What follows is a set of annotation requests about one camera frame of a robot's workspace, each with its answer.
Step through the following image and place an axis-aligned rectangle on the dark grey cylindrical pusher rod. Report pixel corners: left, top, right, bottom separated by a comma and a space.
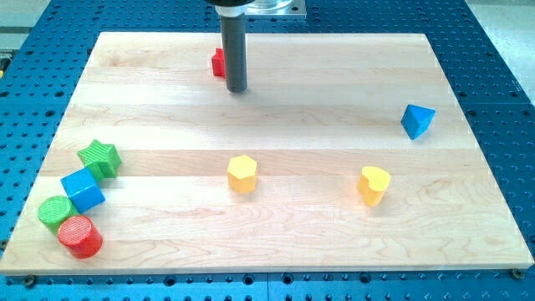
220, 14, 247, 93

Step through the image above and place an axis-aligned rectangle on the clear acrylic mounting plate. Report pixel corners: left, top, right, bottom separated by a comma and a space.
246, 0, 307, 18

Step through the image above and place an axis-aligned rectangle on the yellow heart block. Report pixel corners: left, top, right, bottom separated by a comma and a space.
357, 166, 391, 207

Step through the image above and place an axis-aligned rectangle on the red star block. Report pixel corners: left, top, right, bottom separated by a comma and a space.
211, 48, 226, 79

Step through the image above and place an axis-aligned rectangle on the green star block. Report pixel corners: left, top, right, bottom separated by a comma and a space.
78, 140, 122, 181

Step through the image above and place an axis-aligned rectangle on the light wooden board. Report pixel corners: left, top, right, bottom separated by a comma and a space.
1, 32, 533, 275

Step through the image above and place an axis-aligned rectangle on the green cylinder block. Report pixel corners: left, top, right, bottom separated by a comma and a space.
38, 196, 79, 235

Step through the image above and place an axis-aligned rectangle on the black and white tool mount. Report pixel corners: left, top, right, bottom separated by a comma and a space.
206, 0, 254, 18

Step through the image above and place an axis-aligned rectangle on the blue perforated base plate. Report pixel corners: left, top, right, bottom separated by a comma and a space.
1, 1, 534, 300

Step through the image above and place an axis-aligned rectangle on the red cylinder block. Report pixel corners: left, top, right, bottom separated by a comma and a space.
57, 215, 103, 259

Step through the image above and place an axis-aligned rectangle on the blue cube block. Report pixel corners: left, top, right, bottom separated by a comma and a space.
60, 167, 105, 213

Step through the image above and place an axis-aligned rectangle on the blue triangle block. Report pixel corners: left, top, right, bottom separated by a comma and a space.
400, 105, 436, 140

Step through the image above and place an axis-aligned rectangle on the yellow hexagon block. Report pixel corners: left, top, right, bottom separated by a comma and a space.
227, 155, 257, 194

